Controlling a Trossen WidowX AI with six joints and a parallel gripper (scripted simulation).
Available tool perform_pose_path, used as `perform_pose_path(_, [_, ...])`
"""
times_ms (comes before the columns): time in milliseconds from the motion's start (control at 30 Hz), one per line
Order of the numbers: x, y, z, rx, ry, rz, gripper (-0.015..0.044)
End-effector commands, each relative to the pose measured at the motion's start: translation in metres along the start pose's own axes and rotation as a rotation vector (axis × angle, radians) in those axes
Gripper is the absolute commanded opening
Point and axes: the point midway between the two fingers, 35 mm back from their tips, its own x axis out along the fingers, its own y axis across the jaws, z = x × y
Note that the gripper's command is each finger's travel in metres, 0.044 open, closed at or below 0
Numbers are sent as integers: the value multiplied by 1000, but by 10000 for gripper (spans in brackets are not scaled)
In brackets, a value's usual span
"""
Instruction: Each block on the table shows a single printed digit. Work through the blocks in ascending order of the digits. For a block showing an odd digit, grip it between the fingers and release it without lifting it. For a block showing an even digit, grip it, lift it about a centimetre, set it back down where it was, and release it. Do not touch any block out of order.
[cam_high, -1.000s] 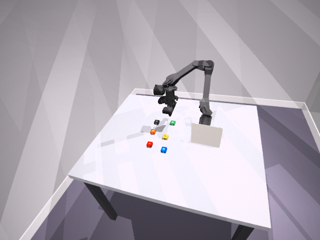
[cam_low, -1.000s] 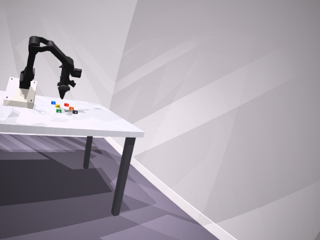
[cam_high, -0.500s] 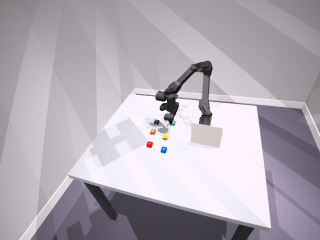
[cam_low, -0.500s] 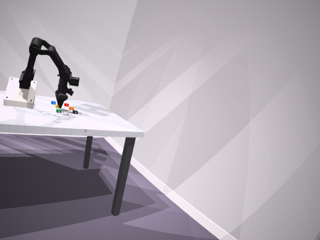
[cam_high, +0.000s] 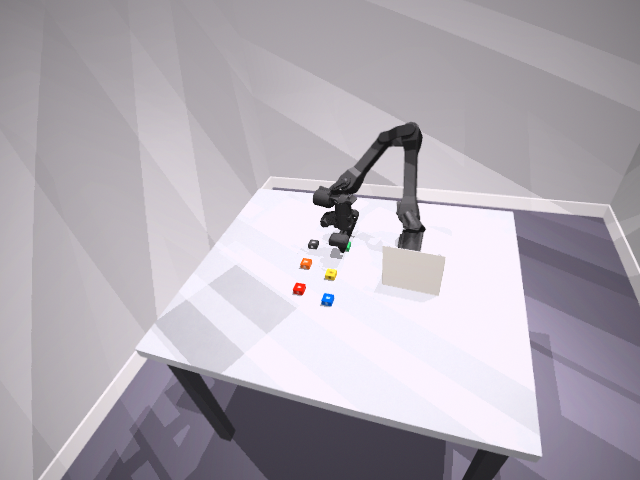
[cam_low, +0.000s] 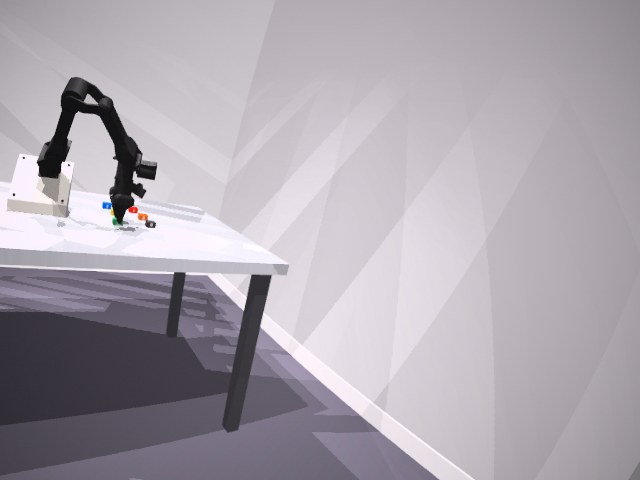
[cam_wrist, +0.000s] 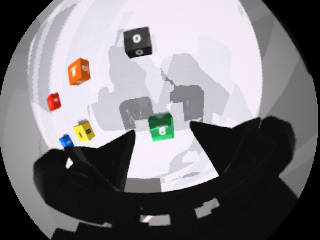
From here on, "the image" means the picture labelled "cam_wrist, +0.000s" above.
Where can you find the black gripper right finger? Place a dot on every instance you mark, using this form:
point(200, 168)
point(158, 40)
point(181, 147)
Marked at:
point(221, 144)

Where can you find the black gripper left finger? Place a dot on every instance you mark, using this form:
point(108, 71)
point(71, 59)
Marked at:
point(111, 160)

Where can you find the green block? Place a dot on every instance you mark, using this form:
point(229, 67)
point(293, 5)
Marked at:
point(161, 126)

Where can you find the red block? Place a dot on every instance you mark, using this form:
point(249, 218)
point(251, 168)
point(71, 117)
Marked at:
point(54, 101)

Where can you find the orange block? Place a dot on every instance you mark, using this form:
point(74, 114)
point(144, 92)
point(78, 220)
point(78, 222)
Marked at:
point(78, 72)

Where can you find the blue block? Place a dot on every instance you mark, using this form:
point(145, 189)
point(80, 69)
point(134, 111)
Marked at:
point(66, 140)

